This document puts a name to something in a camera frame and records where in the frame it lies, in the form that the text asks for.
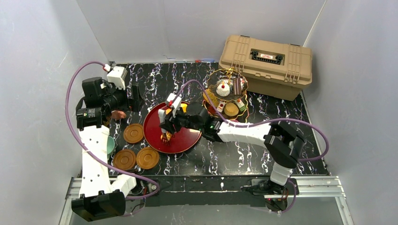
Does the dark red round tray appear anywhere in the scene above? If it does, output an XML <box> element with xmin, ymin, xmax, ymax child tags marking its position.
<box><xmin>143</xmin><ymin>103</ymin><xmax>201</xmax><ymax>154</ymax></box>

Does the wooden coaster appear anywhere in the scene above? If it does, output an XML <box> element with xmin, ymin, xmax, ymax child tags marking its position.
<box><xmin>113</xmin><ymin>149</ymin><xmax>136</xmax><ymax>171</ymax></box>
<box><xmin>123</xmin><ymin>123</ymin><xmax>144</xmax><ymax>144</ymax></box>
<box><xmin>136</xmin><ymin>147</ymin><xmax>160</xmax><ymax>170</ymax></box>

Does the large brown cookie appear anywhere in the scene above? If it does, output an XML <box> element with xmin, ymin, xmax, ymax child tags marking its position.
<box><xmin>203</xmin><ymin>89</ymin><xmax>219</xmax><ymax>106</ymax></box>

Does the mint green cup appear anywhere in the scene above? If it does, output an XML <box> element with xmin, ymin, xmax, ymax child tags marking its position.
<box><xmin>107</xmin><ymin>136</ymin><xmax>115</xmax><ymax>156</ymax></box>

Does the orange muffin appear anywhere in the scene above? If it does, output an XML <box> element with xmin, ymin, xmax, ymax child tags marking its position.
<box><xmin>223</xmin><ymin>103</ymin><xmax>239</xmax><ymax>117</ymax></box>

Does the white cream puff with cherry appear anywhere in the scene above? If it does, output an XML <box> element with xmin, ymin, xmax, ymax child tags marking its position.
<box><xmin>216</xmin><ymin>82</ymin><xmax>230</xmax><ymax>97</ymax></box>

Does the three-tier glass cake stand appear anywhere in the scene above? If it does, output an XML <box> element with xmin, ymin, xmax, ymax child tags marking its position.
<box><xmin>202</xmin><ymin>67</ymin><xmax>248</xmax><ymax>121</ymax></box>

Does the small decorated white cake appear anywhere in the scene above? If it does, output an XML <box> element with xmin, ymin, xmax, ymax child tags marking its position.
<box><xmin>235</xmin><ymin>99</ymin><xmax>246</xmax><ymax>112</ymax></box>

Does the chocolate layered cake slice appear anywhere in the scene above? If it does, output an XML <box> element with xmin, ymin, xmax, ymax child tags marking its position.
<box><xmin>233</xmin><ymin>77</ymin><xmax>242</xmax><ymax>96</ymax></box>

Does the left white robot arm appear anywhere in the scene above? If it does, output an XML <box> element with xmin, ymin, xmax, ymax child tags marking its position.
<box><xmin>71</xmin><ymin>76</ymin><xmax>142</xmax><ymax>222</ymax></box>

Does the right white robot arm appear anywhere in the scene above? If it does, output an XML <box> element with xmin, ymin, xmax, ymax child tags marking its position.
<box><xmin>158</xmin><ymin>103</ymin><xmax>305</xmax><ymax>186</ymax></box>

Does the tan plastic toolbox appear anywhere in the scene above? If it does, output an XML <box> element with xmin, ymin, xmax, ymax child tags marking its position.
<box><xmin>219</xmin><ymin>35</ymin><xmax>313</xmax><ymax>101</ymax></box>

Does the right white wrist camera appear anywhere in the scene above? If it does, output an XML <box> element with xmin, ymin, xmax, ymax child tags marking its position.
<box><xmin>165</xmin><ymin>93</ymin><xmax>182</xmax><ymax>117</ymax></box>

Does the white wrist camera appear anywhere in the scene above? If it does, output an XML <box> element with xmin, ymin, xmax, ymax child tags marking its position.
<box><xmin>107</xmin><ymin>66</ymin><xmax>127</xmax><ymax>90</ymax></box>
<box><xmin>165</xmin><ymin>93</ymin><xmax>182</xmax><ymax>117</ymax></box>

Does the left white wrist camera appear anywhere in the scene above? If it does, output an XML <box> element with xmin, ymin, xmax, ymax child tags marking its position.
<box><xmin>107</xmin><ymin>66</ymin><xmax>127</xmax><ymax>90</ymax></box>

